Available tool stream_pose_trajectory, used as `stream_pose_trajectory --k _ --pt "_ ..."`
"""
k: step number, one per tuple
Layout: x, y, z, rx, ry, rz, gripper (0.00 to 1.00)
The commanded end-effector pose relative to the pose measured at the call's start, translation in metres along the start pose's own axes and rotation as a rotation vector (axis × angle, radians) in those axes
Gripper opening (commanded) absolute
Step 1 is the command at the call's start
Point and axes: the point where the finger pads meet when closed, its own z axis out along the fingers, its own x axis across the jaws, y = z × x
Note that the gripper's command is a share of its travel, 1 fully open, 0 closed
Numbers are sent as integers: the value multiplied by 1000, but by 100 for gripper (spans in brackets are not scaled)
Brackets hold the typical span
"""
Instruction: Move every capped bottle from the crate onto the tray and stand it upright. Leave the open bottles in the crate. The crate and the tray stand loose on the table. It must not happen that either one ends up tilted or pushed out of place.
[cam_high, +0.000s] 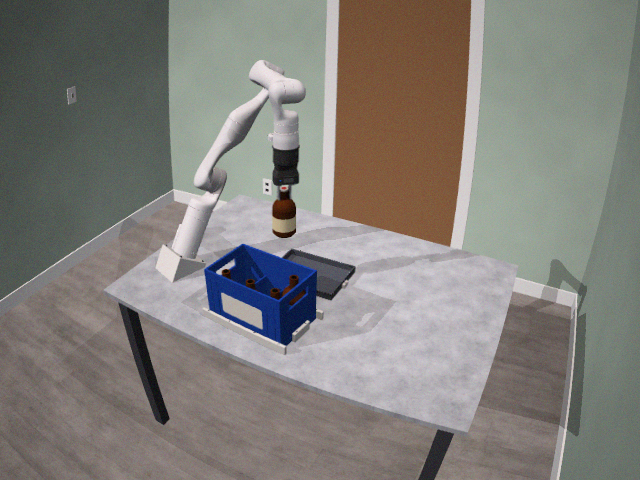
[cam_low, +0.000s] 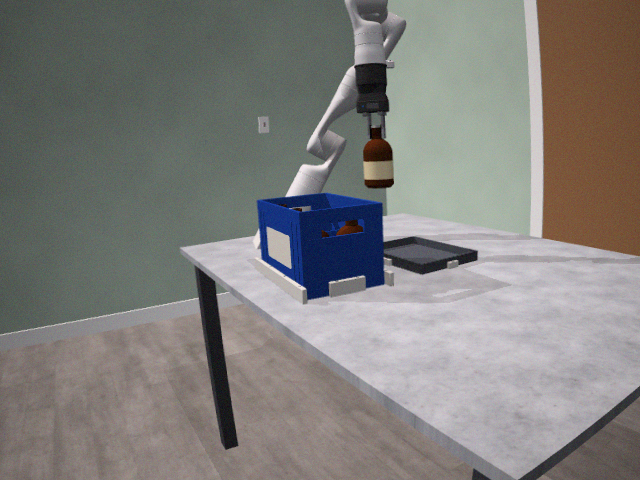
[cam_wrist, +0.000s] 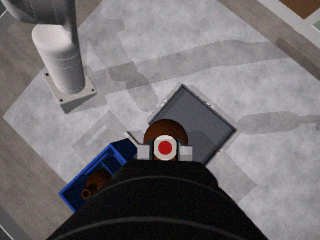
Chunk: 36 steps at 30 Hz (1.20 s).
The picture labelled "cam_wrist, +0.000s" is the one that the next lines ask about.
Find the brown glass bottle with cream label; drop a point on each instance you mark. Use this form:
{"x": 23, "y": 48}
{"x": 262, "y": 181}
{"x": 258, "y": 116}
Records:
{"x": 165, "y": 131}

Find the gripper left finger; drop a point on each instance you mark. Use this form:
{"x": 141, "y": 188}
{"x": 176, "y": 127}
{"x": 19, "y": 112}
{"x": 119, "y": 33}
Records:
{"x": 146, "y": 151}

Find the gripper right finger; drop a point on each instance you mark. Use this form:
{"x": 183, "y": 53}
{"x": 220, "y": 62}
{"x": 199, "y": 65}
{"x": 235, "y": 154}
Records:
{"x": 183, "y": 152}

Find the blue bottle crate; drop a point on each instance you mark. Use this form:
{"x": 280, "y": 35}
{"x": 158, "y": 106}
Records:
{"x": 125, "y": 149}

